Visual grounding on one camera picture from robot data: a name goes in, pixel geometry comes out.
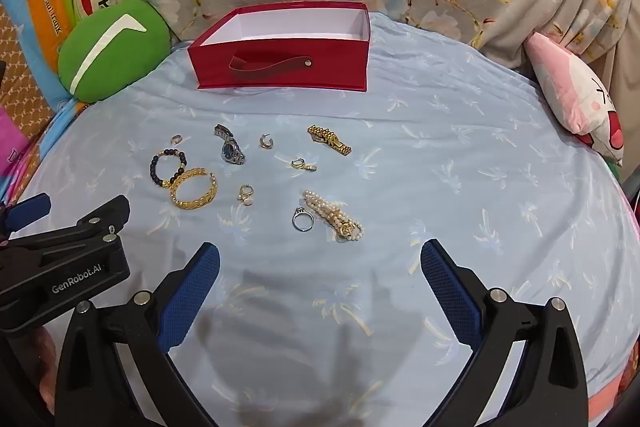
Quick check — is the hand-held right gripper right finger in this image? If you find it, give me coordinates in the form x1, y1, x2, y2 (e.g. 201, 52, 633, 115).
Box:
421, 239, 590, 427

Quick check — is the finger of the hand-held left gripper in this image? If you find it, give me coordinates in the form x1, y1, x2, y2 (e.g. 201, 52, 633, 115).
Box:
0, 195, 130, 266
0, 193, 53, 234

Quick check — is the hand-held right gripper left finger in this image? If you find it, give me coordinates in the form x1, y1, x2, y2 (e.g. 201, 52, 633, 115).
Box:
54, 242, 221, 427

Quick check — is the black bead bracelet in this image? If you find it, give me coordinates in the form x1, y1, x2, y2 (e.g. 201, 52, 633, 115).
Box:
149, 149, 188, 188

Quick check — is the gold chain bangle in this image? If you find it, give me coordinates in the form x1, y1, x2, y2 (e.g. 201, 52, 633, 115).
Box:
169, 168, 218, 209

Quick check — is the silver ring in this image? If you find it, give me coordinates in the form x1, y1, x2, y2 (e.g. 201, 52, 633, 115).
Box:
292, 207, 316, 233

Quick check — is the silver wristwatch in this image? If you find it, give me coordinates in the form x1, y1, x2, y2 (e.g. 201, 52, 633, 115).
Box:
214, 124, 247, 166

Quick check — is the red box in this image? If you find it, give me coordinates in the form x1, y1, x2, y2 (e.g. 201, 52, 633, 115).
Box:
187, 1, 371, 94

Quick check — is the light blue bedsheet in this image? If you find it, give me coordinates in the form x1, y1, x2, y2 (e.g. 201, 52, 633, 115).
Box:
10, 12, 640, 427

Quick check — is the green round cushion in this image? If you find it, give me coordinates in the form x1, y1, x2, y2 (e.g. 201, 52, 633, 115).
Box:
57, 0, 172, 104

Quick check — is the gold watch band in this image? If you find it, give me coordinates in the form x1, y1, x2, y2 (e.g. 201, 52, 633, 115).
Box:
307, 124, 352, 156

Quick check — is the colourful printed cloth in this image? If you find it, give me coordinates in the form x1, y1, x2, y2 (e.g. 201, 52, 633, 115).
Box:
0, 0, 131, 108

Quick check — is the pink cartoon cushion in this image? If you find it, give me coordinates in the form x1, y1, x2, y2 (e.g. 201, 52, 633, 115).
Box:
523, 31, 626, 168

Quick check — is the pearl bracelet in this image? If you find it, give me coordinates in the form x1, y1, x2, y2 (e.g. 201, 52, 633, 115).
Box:
302, 189, 364, 243

